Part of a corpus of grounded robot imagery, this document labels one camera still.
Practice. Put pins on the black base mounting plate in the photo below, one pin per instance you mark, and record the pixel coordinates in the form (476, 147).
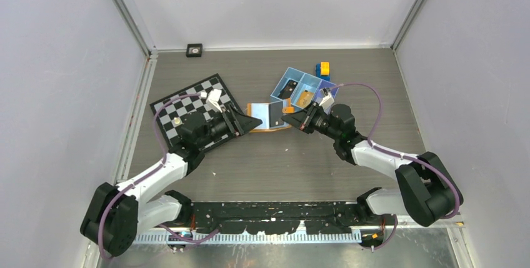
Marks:
(275, 218)

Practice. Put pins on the aluminium frame rail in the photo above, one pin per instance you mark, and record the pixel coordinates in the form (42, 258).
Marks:
(112, 238)

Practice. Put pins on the small black square device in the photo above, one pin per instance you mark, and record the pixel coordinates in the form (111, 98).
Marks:
(194, 50)

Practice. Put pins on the black item in tray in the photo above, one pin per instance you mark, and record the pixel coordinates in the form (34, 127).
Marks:
(288, 89)

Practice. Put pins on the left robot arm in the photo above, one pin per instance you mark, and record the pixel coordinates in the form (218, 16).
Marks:
(118, 213)

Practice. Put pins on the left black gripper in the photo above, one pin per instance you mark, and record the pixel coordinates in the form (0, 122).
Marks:
(239, 124)

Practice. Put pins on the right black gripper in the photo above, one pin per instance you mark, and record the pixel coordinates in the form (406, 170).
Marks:
(302, 120)

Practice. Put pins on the black white chessboard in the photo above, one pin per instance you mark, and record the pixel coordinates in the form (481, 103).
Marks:
(190, 103)

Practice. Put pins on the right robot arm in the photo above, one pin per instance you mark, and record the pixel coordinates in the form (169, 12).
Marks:
(426, 191)

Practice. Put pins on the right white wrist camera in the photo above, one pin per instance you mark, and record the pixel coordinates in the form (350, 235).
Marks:
(327, 98)

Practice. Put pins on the blue orange toy block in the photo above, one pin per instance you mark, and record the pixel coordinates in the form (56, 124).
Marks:
(323, 71)

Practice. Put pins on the orange item in tray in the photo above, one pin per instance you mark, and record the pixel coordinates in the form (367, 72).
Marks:
(305, 98)

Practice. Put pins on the dark grey credit card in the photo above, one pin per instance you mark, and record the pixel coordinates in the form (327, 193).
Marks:
(276, 113)

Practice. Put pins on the blue compartment tray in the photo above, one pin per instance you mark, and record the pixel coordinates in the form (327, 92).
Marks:
(306, 82)

